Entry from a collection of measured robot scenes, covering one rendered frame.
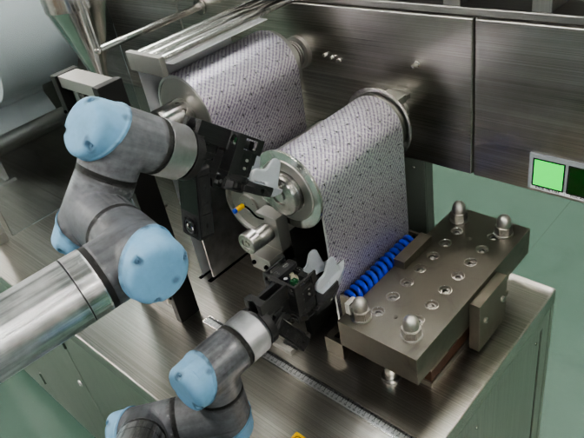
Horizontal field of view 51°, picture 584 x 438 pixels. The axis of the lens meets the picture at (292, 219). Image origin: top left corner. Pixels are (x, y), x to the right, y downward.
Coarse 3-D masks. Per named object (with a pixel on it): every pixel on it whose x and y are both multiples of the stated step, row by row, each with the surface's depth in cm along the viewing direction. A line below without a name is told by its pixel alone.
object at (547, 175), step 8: (536, 160) 104; (536, 168) 105; (544, 168) 104; (552, 168) 103; (560, 168) 102; (536, 176) 106; (544, 176) 105; (552, 176) 104; (560, 176) 103; (536, 184) 106; (544, 184) 105; (552, 184) 104; (560, 184) 103
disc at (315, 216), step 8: (264, 152) 100; (272, 152) 98; (280, 152) 97; (264, 160) 101; (280, 160) 98; (288, 160) 96; (296, 160) 95; (296, 168) 96; (304, 168) 95; (304, 176) 96; (312, 176) 95; (312, 184) 96; (312, 192) 97; (320, 192) 96; (320, 200) 96; (320, 208) 97; (312, 216) 100; (320, 216) 99; (296, 224) 104; (304, 224) 103; (312, 224) 101
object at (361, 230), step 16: (400, 160) 113; (384, 176) 110; (400, 176) 114; (368, 192) 108; (384, 192) 112; (400, 192) 116; (352, 208) 106; (368, 208) 109; (384, 208) 114; (400, 208) 118; (336, 224) 103; (352, 224) 107; (368, 224) 111; (384, 224) 115; (400, 224) 120; (336, 240) 105; (352, 240) 108; (368, 240) 113; (384, 240) 117; (336, 256) 106; (352, 256) 110; (368, 256) 114; (352, 272) 112
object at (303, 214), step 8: (400, 120) 110; (280, 168) 99; (288, 168) 97; (296, 176) 97; (304, 184) 96; (304, 192) 98; (304, 200) 99; (312, 200) 97; (304, 208) 100; (312, 208) 98; (288, 216) 104; (296, 216) 103; (304, 216) 101
